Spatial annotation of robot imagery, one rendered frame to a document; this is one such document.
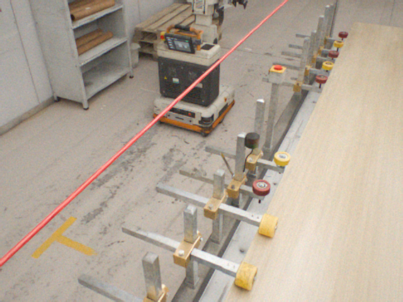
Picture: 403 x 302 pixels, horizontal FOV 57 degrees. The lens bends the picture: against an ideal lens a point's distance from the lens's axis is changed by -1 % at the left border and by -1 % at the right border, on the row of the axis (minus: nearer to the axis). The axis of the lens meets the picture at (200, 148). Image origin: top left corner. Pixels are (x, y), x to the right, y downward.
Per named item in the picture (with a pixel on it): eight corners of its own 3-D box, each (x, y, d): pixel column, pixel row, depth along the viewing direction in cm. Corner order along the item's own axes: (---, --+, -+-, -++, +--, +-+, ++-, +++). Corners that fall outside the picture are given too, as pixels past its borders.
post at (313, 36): (301, 90, 300) (311, 30, 271) (302, 88, 302) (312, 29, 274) (305, 90, 298) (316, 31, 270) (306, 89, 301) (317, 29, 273)
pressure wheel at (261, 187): (248, 205, 173) (250, 187, 166) (254, 194, 179) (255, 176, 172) (265, 211, 170) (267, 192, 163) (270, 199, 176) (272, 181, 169)
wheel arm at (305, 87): (261, 82, 279) (262, 77, 276) (263, 80, 281) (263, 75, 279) (320, 94, 264) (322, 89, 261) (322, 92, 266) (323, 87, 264)
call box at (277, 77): (267, 83, 197) (269, 70, 193) (271, 78, 202) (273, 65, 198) (281, 86, 195) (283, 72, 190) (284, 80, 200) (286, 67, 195)
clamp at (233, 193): (226, 195, 175) (226, 187, 172) (236, 178, 184) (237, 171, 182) (237, 199, 173) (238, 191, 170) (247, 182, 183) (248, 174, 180)
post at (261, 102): (249, 176, 205) (256, 99, 177) (250, 173, 208) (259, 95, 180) (255, 178, 204) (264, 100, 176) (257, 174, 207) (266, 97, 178)
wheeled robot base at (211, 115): (209, 136, 353) (209, 114, 338) (152, 121, 376) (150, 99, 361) (235, 105, 402) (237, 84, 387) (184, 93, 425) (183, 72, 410)
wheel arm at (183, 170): (179, 175, 186) (178, 168, 184) (182, 172, 189) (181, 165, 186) (262, 202, 171) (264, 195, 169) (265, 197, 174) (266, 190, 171)
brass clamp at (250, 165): (243, 168, 194) (244, 160, 191) (252, 154, 204) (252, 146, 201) (254, 171, 192) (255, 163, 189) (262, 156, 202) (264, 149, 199)
